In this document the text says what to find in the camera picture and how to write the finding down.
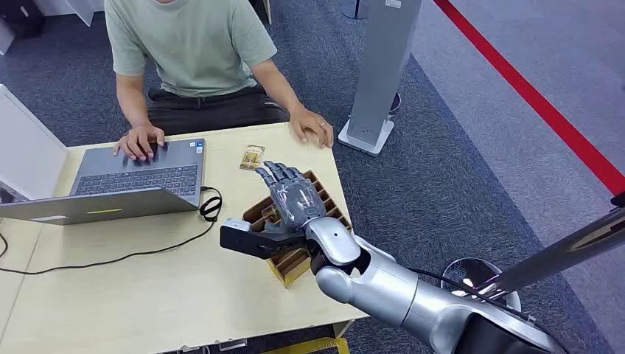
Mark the person's left hand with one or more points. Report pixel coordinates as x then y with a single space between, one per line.
310 123

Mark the grey laptop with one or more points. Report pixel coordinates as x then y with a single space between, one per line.
136 168

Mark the round chrome stand base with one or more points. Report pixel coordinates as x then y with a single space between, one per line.
468 273

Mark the yellow metal frame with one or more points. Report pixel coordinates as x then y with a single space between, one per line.
312 347

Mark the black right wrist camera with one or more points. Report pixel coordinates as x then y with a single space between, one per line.
254 242

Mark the black round stand base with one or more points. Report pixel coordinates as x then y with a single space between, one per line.
395 103

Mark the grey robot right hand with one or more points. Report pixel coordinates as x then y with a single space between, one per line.
295 200

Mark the shiny metal pole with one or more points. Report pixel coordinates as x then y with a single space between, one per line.
561 251

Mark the grey round stand base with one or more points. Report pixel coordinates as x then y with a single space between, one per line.
354 9

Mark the grey pillar with white base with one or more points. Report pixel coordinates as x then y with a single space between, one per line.
381 68

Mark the wooden slotted card holder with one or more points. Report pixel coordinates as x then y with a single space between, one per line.
293 264

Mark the metal desk bracket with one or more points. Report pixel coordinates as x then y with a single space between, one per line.
232 345

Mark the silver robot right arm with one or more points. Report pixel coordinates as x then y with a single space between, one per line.
390 288

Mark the person's right forearm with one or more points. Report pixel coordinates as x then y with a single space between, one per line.
132 100

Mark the white cabinet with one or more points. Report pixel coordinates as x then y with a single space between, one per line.
73 9

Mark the person's right hand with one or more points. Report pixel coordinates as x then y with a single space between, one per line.
139 139

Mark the person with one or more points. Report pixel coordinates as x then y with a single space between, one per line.
195 44

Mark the white partition panel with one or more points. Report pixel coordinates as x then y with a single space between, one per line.
27 146

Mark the person's left forearm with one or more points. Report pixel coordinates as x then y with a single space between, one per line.
278 83

